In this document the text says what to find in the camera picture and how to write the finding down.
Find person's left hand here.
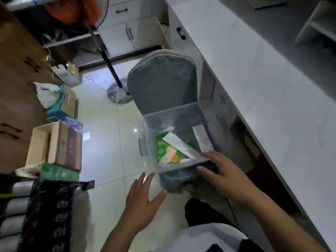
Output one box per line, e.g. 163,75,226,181
119,172,167,233

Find person's right hand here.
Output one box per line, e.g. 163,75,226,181
197,151,259,205

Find clear plastic storage box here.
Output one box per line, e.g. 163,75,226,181
138,102,220,193

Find person's right forearm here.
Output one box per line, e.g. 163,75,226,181
236,187,330,252

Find person's left forearm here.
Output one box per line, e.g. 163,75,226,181
100,219,158,252

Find grey flat card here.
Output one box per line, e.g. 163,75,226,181
192,125,215,153

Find white paper sleeve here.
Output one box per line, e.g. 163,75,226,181
162,132,203,160

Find person's black trousers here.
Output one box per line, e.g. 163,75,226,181
184,198,238,229

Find green printed packet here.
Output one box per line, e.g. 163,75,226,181
156,133,195,166

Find person's white shirt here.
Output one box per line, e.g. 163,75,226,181
167,223,264,252

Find grey padded chair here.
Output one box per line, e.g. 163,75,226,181
127,49,224,195

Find green carton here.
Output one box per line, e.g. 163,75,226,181
40,163,81,182

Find white counter unit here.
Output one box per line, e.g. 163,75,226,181
161,0,336,252

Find black patterned cloth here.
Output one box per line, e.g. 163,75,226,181
18,180,95,252

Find clear plastic bottle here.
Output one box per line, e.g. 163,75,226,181
64,116,84,132

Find small brown cardboard box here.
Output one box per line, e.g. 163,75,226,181
61,86,79,120

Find open brown cardboard box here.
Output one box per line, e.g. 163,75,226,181
25,121,61,171

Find teal box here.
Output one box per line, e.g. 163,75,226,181
46,85,67,120

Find black standing fan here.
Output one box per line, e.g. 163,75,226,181
31,0,133,104

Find stack of white rolls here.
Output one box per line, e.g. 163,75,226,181
0,180,36,252

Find white plastic bag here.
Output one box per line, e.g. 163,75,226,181
33,82,62,109

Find open white carton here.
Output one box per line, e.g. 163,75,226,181
51,62,83,88

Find brown wooden cabinet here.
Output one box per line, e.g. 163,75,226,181
0,2,67,177

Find white low shelf board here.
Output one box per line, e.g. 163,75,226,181
43,31,101,48

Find white cabinet with black handles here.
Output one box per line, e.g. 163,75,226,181
98,0,172,57

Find white wall shelf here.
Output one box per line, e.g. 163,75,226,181
293,0,336,53

